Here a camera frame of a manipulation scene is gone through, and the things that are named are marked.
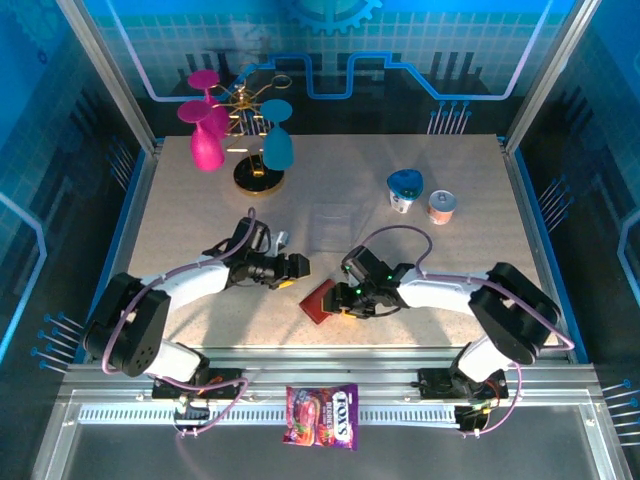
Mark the red card holder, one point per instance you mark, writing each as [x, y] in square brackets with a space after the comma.
[314, 306]

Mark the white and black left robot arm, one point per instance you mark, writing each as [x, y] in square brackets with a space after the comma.
[200, 280]

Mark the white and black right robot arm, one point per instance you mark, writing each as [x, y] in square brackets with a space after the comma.
[440, 295]

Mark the clear acrylic card stand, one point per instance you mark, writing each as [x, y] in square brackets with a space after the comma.
[332, 230]

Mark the gold wine glass rack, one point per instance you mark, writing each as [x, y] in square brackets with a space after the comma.
[255, 180]

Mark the purple candy bag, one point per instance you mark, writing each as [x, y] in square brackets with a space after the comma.
[322, 415]

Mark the blue lid yogurt cup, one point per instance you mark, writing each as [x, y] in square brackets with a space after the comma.
[405, 187]

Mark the teal wine glass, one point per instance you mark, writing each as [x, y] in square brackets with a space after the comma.
[277, 147]

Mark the large pink wine glass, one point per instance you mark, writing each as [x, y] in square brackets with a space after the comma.
[206, 150]

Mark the small pink wine glass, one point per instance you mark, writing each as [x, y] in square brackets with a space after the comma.
[202, 78]

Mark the aluminium table rail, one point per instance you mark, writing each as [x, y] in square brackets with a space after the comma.
[325, 367]

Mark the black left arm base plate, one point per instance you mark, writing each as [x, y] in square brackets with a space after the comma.
[230, 376]

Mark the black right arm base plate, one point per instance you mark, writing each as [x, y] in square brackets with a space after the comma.
[432, 382]

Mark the aluminium frame post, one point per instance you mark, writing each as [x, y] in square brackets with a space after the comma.
[550, 75]
[110, 75]

